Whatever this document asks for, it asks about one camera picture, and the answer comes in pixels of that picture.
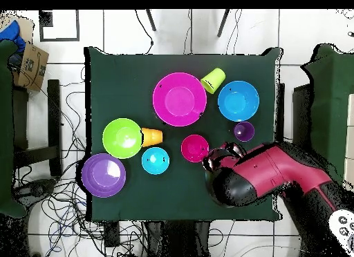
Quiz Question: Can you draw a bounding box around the orange cup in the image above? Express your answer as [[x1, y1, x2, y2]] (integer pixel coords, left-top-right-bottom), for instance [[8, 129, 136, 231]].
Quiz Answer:
[[141, 127, 164, 148]]

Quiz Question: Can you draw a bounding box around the large pink bowl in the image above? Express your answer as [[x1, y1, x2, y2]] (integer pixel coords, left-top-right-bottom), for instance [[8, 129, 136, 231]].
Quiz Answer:
[[152, 72, 208, 128]]

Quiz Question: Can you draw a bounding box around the green cup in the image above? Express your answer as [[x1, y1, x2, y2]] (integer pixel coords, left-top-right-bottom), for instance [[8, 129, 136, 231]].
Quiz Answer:
[[200, 68, 227, 95]]

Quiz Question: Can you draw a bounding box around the white box stack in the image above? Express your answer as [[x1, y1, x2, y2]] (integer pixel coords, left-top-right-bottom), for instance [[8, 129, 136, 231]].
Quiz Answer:
[[344, 93, 354, 190]]

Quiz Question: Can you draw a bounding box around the small red-pink bowl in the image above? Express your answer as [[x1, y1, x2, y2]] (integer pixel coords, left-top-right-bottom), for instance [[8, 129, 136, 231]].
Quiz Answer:
[[180, 134, 210, 163]]

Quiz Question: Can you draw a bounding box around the small blue bowl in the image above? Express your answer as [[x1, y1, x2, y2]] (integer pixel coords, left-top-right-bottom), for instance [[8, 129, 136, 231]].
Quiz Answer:
[[141, 146, 170, 175]]

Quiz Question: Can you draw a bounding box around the large green bowl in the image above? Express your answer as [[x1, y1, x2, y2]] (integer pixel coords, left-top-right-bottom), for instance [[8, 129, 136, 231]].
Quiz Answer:
[[102, 117, 144, 160]]

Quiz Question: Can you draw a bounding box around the purple cup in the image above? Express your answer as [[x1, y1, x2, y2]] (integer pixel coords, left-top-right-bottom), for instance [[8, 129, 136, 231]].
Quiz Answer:
[[233, 121, 256, 142]]

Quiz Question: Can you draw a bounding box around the large blue bowl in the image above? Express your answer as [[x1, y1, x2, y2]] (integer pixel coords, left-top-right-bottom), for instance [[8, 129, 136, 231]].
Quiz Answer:
[[217, 80, 260, 122]]

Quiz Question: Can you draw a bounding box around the dark green tablecloth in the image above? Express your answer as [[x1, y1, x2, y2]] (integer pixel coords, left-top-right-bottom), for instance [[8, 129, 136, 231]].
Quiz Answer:
[[84, 46, 284, 222]]

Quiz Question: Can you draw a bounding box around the large purple bowl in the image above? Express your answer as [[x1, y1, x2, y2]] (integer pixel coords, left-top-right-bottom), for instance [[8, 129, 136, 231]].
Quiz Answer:
[[80, 153, 127, 198]]

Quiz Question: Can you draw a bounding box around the black power strip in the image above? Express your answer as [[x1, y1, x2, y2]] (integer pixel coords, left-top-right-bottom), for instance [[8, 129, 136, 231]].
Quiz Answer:
[[103, 222, 121, 248]]

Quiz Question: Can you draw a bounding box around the black tripod leg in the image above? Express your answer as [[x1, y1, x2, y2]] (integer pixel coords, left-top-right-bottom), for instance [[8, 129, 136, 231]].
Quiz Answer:
[[216, 9, 230, 38], [145, 9, 157, 32]]

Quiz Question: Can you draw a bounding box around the black cabinet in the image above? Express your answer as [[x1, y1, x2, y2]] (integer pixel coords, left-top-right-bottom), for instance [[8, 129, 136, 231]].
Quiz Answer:
[[292, 84, 313, 143]]

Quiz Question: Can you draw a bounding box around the neighbouring green covered table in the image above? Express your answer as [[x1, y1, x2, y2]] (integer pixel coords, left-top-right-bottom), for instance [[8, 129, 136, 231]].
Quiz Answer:
[[0, 39, 27, 219], [299, 43, 354, 186]]

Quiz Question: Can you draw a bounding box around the cardboard box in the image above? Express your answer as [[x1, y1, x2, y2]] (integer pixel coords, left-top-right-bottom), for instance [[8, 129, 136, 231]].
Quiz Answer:
[[12, 42, 50, 92]]

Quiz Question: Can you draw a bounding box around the blue cloth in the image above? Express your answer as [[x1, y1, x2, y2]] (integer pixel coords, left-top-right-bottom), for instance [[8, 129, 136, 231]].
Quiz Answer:
[[0, 19, 26, 53]]

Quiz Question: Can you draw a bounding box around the black floor cable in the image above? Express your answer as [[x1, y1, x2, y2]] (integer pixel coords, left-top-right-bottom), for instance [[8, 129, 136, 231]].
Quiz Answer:
[[134, 9, 154, 55]]

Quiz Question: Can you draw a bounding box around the black frame stand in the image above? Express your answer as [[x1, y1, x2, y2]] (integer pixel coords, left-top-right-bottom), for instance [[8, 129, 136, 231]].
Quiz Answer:
[[12, 79, 63, 177]]

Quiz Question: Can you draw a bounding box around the grey pedestal foot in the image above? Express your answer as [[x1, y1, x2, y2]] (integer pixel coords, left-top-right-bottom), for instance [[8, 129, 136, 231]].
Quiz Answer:
[[16, 179, 56, 198]]

